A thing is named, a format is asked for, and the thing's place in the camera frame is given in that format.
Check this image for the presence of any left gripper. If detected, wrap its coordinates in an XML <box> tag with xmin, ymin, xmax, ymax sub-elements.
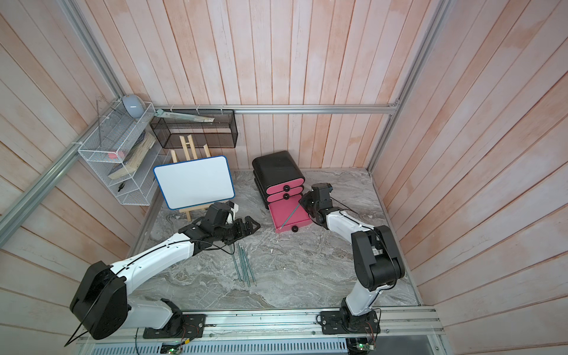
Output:
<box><xmin>214</xmin><ymin>216</ymin><xmax>261</xmax><ymax>245</ymax></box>

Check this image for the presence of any green pencil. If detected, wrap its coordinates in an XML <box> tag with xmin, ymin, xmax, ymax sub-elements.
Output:
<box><xmin>280</xmin><ymin>204</ymin><xmax>300</xmax><ymax>229</ymax></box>
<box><xmin>242</xmin><ymin>247</ymin><xmax>257</xmax><ymax>285</ymax></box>
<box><xmin>239</xmin><ymin>246</ymin><xmax>251</xmax><ymax>287</ymax></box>
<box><xmin>237</xmin><ymin>244</ymin><xmax>251</xmax><ymax>287</ymax></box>
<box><xmin>232</xmin><ymin>252</ymin><xmax>243</xmax><ymax>282</ymax></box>

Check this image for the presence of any pink bottom drawer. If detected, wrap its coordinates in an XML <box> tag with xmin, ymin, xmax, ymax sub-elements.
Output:
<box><xmin>269</xmin><ymin>195</ymin><xmax>312</xmax><ymax>233</ymax></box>

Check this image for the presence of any black drawer cabinet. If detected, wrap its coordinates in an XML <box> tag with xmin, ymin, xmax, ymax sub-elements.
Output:
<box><xmin>252</xmin><ymin>151</ymin><xmax>306</xmax><ymax>209</ymax></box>

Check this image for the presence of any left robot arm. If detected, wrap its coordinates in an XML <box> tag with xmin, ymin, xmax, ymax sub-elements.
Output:
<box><xmin>70</xmin><ymin>217</ymin><xmax>260</xmax><ymax>340</ymax></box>

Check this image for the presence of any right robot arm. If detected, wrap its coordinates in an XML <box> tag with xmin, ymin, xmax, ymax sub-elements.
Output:
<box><xmin>300</xmin><ymin>193</ymin><xmax>405</xmax><ymax>317</ymax></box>

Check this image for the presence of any book on shelf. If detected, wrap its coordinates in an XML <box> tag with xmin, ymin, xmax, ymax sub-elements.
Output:
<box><xmin>108</xmin><ymin>131</ymin><xmax>156</xmax><ymax>180</ymax></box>

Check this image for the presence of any green white ruler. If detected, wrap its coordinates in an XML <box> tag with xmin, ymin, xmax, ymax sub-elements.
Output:
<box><xmin>155</xmin><ymin>109</ymin><xmax>214</xmax><ymax>123</ymax></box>

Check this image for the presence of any pink eraser on shelf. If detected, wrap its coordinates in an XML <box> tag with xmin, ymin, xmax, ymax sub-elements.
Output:
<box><xmin>108</xmin><ymin>151</ymin><xmax>126</xmax><ymax>161</ymax></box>

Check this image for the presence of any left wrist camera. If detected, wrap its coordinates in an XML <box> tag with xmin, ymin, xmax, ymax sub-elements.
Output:
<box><xmin>202</xmin><ymin>201</ymin><xmax>239</xmax><ymax>228</ymax></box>

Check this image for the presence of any white board blue frame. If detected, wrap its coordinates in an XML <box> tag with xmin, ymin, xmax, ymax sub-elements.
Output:
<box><xmin>153</xmin><ymin>156</ymin><xmax>235</xmax><ymax>210</ymax></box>

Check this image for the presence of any black mesh wall basket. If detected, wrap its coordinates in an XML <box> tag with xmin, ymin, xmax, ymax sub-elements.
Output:
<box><xmin>150</xmin><ymin>109</ymin><xmax>238</xmax><ymax>149</ymax></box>

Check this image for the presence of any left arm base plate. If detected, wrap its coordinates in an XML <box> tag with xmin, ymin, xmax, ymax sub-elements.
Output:
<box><xmin>143</xmin><ymin>314</ymin><xmax>206</xmax><ymax>340</ymax></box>

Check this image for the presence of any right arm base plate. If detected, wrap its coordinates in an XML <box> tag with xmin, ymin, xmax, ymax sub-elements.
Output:
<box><xmin>316</xmin><ymin>309</ymin><xmax>380</xmax><ymax>335</ymax></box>

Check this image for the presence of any white wire wall shelf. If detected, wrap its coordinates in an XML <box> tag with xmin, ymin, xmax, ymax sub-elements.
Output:
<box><xmin>78</xmin><ymin>99</ymin><xmax>169</xmax><ymax>206</ymax></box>

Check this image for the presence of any aluminium mounting rail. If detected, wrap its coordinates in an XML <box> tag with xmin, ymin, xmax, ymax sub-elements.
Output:
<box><xmin>76</xmin><ymin>306</ymin><xmax>453</xmax><ymax>354</ymax></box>

